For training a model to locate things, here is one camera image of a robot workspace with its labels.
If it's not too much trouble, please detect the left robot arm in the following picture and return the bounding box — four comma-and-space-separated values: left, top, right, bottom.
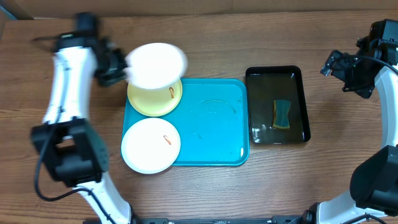
30, 12, 139, 223

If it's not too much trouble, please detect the white plate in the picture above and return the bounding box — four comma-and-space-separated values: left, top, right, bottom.
121, 118, 181, 174
124, 43, 188, 90

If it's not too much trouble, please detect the teal plastic tray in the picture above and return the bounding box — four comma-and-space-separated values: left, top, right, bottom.
123, 78, 249, 166

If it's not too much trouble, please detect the black water basin tray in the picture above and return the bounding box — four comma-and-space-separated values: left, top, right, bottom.
245, 65, 311, 144

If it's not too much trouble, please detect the yellow-green plate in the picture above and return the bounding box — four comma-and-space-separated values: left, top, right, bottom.
127, 79, 183, 117

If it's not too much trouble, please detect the green yellow sponge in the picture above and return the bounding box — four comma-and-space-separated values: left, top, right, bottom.
272, 100, 290, 129

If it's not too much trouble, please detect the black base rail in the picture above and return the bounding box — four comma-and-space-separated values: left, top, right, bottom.
132, 212, 316, 224

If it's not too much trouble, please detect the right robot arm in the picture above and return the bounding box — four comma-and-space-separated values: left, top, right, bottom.
293, 19, 397, 224

